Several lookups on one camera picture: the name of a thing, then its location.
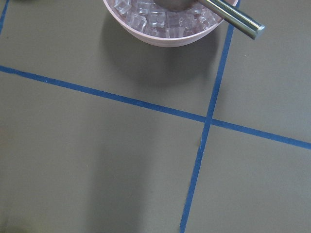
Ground pink bowl with ice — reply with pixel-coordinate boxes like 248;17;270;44
104;0;223;48

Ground metal scoop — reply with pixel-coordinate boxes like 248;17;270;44
155;0;265;40

